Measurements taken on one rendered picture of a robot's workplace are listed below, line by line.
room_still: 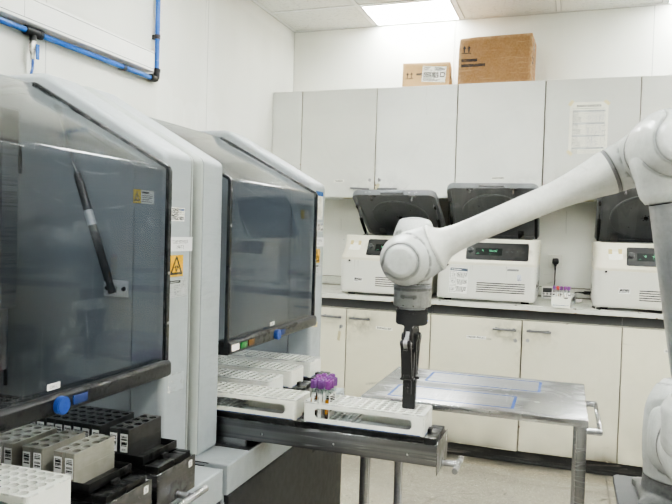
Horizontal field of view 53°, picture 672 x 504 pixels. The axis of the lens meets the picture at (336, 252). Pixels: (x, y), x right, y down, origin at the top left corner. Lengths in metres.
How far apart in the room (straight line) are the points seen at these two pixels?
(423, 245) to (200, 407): 0.67
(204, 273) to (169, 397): 0.30
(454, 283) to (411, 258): 2.57
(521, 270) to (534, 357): 0.48
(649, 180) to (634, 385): 2.61
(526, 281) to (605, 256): 0.43
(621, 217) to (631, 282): 0.51
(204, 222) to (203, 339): 0.28
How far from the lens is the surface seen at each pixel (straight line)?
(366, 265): 4.01
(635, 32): 4.65
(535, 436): 3.99
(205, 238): 1.60
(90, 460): 1.33
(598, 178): 1.55
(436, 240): 1.39
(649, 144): 1.36
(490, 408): 1.87
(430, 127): 4.26
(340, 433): 1.63
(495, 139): 4.19
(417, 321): 1.56
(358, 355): 4.08
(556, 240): 4.46
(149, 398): 1.52
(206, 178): 1.61
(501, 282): 3.87
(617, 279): 3.85
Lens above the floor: 1.28
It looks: 2 degrees down
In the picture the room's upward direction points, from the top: 2 degrees clockwise
